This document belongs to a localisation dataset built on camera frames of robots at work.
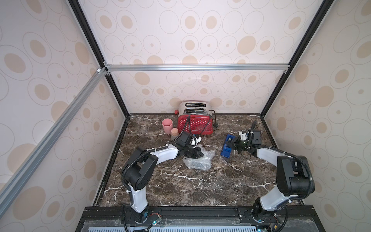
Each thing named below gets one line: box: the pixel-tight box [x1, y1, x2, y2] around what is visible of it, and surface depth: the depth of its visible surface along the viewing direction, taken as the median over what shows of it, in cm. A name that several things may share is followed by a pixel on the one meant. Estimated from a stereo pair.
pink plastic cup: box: [161, 117, 174, 135], surface depth 104 cm
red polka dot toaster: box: [174, 100, 214, 135], surface depth 102 cm
